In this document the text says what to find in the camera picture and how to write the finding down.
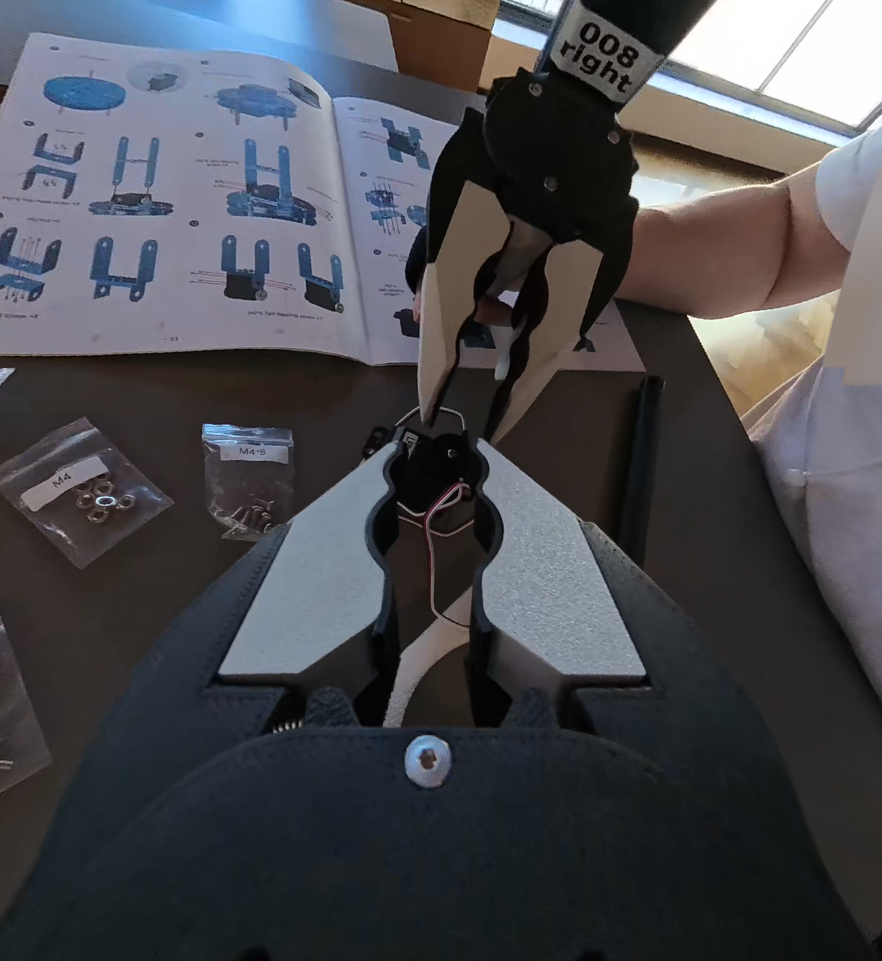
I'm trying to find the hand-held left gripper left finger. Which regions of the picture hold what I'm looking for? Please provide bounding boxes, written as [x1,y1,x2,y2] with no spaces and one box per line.
[216,440,410,728]

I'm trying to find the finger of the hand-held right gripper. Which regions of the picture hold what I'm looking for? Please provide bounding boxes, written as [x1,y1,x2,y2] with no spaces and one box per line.
[485,240,609,445]
[417,179,517,432]

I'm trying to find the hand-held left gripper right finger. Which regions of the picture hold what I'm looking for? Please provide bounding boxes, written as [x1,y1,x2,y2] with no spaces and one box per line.
[468,440,648,728]

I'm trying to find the black servo motor with wires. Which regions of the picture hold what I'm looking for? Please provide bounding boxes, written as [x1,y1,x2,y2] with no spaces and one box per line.
[394,405,481,627]

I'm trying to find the person's right forearm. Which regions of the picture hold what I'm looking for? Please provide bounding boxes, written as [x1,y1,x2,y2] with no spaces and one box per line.
[612,141,866,325]

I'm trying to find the dark desk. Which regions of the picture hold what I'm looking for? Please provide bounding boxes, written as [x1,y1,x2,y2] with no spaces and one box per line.
[0,53,882,961]

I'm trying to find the person's right hand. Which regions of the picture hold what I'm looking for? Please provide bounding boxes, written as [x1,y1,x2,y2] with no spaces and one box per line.
[477,216,553,328]

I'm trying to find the black rod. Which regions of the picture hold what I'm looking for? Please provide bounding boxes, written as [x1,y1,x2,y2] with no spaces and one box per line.
[612,375,667,566]

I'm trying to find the cardboard box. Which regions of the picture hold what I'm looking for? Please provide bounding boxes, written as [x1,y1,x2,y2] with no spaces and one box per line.
[351,0,556,96]

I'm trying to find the bright window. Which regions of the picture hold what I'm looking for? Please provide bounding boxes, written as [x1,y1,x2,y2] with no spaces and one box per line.
[665,0,882,135]

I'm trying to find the clear bag of nuts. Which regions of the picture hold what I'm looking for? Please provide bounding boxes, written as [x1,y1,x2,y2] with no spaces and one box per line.
[0,416,176,570]

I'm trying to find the white assembly manual booklet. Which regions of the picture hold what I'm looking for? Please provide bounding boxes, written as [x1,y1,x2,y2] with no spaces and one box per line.
[0,32,646,375]

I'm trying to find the person's torso in white shirt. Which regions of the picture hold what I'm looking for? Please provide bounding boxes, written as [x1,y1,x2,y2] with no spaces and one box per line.
[740,96,882,768]

